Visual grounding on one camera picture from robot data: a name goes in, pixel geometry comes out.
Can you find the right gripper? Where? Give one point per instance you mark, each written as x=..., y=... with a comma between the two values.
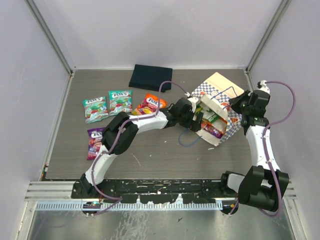
x=235, y=102

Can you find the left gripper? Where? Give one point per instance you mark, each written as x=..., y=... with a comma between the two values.
x=195, y=125

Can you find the pink snack packet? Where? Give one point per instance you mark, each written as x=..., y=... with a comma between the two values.
x=94, y=142
x=213, y=131

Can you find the checkered paper bag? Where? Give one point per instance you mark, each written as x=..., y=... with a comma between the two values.
x=214, y=94

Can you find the orange snack packet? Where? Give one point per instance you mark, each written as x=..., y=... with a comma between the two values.
x=149, y=105

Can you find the green tea snack packet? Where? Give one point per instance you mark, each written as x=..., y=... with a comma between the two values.
x=209, y=116

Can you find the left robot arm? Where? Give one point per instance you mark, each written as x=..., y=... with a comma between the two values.
x=119, y=134

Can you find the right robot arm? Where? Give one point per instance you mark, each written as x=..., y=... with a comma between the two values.
x=264, y=185

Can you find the orange packet in bag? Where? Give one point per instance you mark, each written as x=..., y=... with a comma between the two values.
x=219, y=125

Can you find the dark folded cloth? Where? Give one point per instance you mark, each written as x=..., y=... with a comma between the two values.
x=149, y=77

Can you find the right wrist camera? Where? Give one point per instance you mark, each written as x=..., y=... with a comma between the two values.
x=262, y=86

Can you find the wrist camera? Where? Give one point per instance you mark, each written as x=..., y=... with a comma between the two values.
x=262, y=86
x=193, y=100

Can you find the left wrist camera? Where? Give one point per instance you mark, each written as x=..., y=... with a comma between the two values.
x=193, y=100

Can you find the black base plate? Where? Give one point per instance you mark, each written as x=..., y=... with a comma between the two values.
x=156, y=191

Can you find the slotted cable duct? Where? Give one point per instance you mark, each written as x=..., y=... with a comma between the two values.
x=87, y=206

